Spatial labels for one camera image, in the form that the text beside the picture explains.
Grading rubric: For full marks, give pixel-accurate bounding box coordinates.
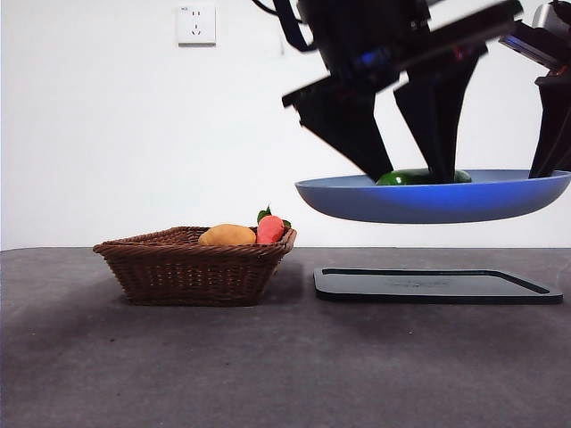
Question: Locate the green pepper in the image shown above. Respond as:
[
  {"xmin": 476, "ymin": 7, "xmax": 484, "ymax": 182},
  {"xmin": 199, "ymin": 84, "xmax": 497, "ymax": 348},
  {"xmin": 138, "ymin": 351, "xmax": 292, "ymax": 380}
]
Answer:
[{"xmin": 376, "ymin": 168, "xmax": 473, "ymax": 186}]

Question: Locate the blue round plate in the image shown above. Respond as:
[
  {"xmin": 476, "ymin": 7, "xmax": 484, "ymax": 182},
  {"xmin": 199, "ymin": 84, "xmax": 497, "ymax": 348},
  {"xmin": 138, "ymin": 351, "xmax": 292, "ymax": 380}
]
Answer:
[{"xmin": 294, "ymin": 169, "xmax": 571, "ymax": 225}]

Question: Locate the red carrot with green leaves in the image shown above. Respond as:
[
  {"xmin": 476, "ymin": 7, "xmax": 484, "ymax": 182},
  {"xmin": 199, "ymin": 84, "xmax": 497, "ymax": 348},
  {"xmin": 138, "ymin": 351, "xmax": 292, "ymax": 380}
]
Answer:
[{"xmin": 256, "ymin": 204, "xmax": 293, "ymax": 246}]

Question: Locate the black flat tray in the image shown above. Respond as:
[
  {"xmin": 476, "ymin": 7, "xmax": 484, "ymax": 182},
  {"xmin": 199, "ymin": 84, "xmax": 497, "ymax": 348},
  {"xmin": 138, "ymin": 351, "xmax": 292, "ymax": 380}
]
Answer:
[{"xmin": 313, "ymin": 267, "xmax": 564, "ymax": 306}]

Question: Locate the brown wicker basket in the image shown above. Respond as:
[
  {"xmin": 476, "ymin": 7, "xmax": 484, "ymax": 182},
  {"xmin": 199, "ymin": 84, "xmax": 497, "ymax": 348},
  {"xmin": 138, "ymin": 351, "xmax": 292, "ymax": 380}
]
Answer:
[{"xmin": 92, "ymin": 226, "xmax": 298, "ymax": 308}]

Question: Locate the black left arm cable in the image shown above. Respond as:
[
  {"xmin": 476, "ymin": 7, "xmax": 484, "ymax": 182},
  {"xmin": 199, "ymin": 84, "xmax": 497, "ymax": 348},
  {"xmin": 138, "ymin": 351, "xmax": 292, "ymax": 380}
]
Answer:
[{"xmin": 252, "ymin": 0, "xmax": 322, "ymax": 53}]

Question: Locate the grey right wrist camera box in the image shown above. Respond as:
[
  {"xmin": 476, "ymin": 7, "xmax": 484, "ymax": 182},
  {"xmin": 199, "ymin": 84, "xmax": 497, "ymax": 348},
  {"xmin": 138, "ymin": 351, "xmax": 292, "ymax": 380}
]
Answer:
[{"xmin": 498, "ymin": 2, "xmax": 571, "ymax": 71}]

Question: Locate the white wall socket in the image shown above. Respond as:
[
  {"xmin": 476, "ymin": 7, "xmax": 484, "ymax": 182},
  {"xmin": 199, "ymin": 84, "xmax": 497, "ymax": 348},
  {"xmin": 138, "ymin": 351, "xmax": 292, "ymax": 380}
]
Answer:
[{"xmin": 178, "ymin": 4, "xmax": 217, "ymax": 47}]

